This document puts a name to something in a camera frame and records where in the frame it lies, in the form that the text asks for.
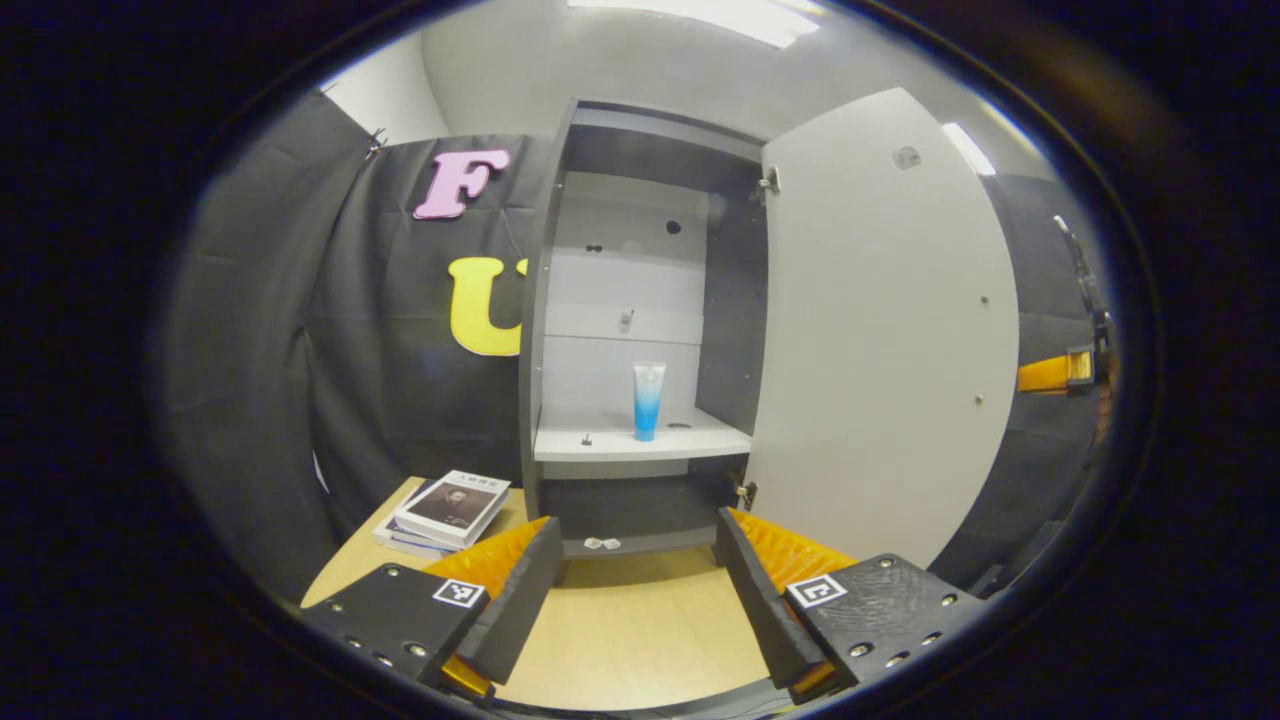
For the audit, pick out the blue and white bottle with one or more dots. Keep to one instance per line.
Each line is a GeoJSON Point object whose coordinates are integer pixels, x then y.
{"type": "Point", "coordinates": [648, 410]}

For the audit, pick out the black backdrop cloth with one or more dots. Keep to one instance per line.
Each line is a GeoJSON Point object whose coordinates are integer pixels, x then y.
{"type": "Point", "coordinates": [250, 350]}

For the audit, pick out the grey cabinet door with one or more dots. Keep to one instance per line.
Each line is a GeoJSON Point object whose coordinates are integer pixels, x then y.
{"type": "Point", "coordinates": [880, 350]}

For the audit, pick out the white book with portrait cover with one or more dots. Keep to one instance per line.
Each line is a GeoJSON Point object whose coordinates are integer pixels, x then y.
{"type": "Point", "coordinates": [455, 505]}

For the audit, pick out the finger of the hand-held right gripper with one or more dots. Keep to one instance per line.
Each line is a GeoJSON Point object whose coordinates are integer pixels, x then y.
{"type": "Point", "coordinates": [1045, 373]}

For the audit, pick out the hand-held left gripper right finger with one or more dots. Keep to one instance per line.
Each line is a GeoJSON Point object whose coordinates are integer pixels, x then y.
{"type": "Point", "coordinates": [765, 610]}

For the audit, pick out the dark grey cabinet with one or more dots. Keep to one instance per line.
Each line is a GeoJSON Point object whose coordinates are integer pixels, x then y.
{"type": "Point", "coordinates": [730, 330]}

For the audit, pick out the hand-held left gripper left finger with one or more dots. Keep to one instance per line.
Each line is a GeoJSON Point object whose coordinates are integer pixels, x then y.
{"type": "Point", "coordinates": [520, 610]}

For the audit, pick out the dark blue book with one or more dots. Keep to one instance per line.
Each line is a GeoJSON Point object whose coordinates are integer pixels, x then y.
{"type": "Point", "coordinates": [418, 488]}

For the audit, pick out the ceiling light panel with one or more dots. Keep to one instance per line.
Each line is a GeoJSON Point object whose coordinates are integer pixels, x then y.
{"type": "Point", "coordinates": [968, 148]}
{"type": "Point", "coordinates": [700, 15]}

